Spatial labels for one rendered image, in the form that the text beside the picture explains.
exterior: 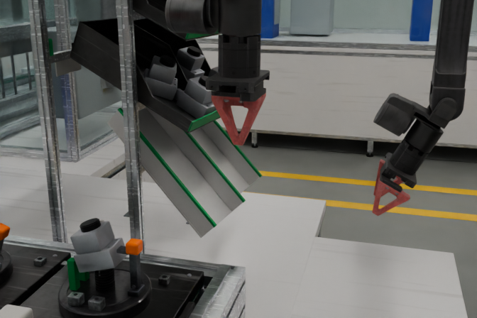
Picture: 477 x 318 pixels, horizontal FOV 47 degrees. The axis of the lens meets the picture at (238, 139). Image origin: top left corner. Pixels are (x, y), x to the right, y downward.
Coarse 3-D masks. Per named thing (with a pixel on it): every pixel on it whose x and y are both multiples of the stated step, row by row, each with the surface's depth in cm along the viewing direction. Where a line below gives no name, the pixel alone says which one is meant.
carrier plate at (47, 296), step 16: (64, 272) 93; (144, 272) 93; (160, 272) 93; (176, 272) 93; (192, 272) 93; (48, 288) 88; (160, 288) 88; (176, 288) 88; (192, 288) 88; (32, 304) 84; (48, 304) 84; (160, 304) 84; (176, 304) 84
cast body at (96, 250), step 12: (84, 228) 81; (96, 228) 81; (108, 228) 83; (72, 240) 81; (84, 240) 80; (96, 240) 80; (108, 240) 82; (120, 240) 83; (84, 252) 81; (96, 252) 81; (108, 252) 80; (84, 264) 82; (96, 264) 81; (108, 264) 80
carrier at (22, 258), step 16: (0, 256) 94; (16, 256) 98; (32, 256) 98; (48, 256) 98; (64, 256) 98; (0, 272) 89; (16, 272) 93; (32, 272) 93; (48, 272) 93; (0, 288) 88; (16, 288) 88; (32, 288) 89; (0, 304) 84; (16, 304) 85
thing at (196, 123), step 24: (96, 24) 104; (72, 48) 102; (96, 48) 100; (144, 48) 110; (168, 48) 108; (96, 72) 101; (120, 72) 99; (144, 96) 98; (168, 120) 97; (192, 120) 100
